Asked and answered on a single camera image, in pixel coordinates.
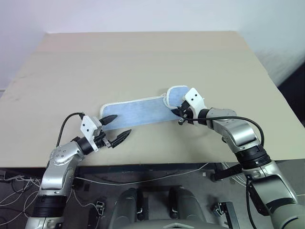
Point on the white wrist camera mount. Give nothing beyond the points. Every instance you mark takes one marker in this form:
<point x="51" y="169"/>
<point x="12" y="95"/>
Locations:
<point x="88" y="125"/>
<point x="194" y="98"/>

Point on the dark table frame beam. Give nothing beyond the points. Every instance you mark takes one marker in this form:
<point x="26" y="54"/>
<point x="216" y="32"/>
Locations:
<point x="143" y="167"/>

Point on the dark rounded shape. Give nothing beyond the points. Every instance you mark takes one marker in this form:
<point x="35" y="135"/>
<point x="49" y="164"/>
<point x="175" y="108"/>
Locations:
<point x="183" y="205"/>
<point x="127" y="205"/>

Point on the grey metal angle rail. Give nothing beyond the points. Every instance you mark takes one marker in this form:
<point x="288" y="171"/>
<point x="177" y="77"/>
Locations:
<point x="231" y="214"/>

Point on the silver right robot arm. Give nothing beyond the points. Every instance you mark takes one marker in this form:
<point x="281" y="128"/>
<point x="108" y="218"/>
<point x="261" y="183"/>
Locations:
<point x="240" y="133"/>

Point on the blue towel with white edge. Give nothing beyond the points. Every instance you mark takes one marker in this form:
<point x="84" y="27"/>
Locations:
<point x="143" y="112"/>

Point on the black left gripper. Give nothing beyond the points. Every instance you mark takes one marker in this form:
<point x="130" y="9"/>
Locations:
<point x="102" y="139"/>

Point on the small metal bracket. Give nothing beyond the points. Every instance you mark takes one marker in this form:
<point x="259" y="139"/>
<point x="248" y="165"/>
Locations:
<point x="100" y="207"/>
<point x="218" y="208"/>

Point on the black clamp bar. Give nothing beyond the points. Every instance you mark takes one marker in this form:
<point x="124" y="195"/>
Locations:
<point x="226" y="172"/>

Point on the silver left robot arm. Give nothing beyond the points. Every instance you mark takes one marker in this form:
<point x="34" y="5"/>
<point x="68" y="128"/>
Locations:
<point x="57" y="167"/>

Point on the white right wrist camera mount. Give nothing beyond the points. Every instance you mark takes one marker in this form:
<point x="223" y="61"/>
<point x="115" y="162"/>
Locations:
<point x="194" y="98"/>

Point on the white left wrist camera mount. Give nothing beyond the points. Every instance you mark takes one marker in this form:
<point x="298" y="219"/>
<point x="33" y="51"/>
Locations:
<point x="88" y="125"/>

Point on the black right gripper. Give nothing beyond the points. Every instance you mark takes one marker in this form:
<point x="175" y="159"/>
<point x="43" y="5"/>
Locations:
<point x="186" y="111"/>

